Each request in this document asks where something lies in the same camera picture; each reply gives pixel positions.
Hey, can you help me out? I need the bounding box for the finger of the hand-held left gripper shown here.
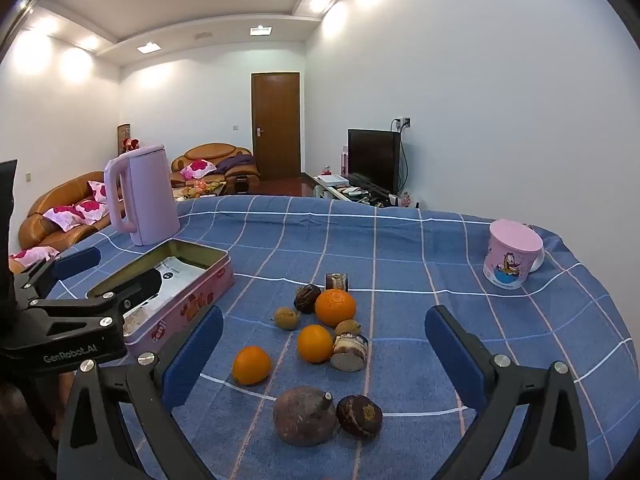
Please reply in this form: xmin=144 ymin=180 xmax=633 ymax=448
xmin=85 ymin=268 xmax=163 ymax=321
xmin=10 ymin=247 xmax=102 ymax=306

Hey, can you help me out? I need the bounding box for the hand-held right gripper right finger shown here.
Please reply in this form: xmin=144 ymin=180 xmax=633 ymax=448
xmin=425 ymin=305 xmax=591 ymax=480

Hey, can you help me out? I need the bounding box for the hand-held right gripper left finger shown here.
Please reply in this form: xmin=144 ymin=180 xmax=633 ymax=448
xmin=56 ymin=305 xmax=224 ymax=480

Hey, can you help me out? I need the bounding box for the orange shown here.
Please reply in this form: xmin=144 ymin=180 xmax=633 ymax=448
xmin=297 ymin=324 xmax=334 ymax=364
xmin=232 ymin=345 xmax=272 ymax=386
xmin=315 ymin=289 xmax=357 ymax=328

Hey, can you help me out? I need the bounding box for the pink tin box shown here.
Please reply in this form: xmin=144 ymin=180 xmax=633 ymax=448
xmin=85 ymin=239 xmax=235 ymax=361

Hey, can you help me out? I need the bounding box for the dark brown water chestnut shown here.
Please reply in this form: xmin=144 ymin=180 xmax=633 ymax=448
xmin=336 ymin=394 xmax=383 ymax=440
xmin=293 ymin=284 xmax=322 ymax=314

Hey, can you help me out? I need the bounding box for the large brown taro with stem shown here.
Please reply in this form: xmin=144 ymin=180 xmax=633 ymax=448
xmin=273 ymin=386 xmax=337 ymax=447

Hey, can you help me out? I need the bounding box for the newspaper liner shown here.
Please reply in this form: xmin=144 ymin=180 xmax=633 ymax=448
xmin=122 ymin=256 xmax=208 ymax=333

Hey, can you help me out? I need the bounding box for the long brown leather sofa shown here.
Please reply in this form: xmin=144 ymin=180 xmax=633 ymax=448
xmin=18 ymin=170 xmax=126 ymax=256

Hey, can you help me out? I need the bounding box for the pink electric kettle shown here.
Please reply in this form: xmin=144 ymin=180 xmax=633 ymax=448
xmin=103 ymin=144 xmax=181 ymax=247

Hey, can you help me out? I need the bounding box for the blue checked tablecloth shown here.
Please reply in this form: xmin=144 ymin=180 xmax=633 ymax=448
xmin=10 ymin=194 xmax=636 ymax=480

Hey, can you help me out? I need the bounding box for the coffee table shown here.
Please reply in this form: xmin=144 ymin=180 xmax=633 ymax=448
xmin=172 ymin=180 xmax=226 ymax=203

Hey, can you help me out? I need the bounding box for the pink cartoon cup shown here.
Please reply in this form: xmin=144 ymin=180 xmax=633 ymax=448
xmin=483 ymin=219 xmax=544 ymax=292

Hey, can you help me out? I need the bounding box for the white cup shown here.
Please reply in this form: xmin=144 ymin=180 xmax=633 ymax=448
xmin=527 ymin=225 xmax=546 ymax=273

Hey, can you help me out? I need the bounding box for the short brown leather sofa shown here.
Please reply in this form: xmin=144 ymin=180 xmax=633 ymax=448
xmin=171 ymin=143 xmax=261 ymax=188

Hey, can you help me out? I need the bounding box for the purple blanket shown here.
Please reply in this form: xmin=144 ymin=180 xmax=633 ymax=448
xmin=215 ymin=154 xmax=256 ymax=177

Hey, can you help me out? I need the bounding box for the white television stand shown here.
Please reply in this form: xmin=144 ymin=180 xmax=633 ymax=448
xmin=311 ymin=172 xmax=418 ymax=208

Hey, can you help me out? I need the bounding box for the brown wooden door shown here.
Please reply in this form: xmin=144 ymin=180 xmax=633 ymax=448
xmin=251 ymin=72 xmax=302 ymax=181

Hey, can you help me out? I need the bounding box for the black television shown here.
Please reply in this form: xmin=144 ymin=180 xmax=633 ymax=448
xmin=347 ymin=128 xmax=402 ymax=196

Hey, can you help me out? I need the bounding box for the black power cable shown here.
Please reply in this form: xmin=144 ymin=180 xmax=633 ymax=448
xmin=397 ymin=127 xmax=413 ymax=196

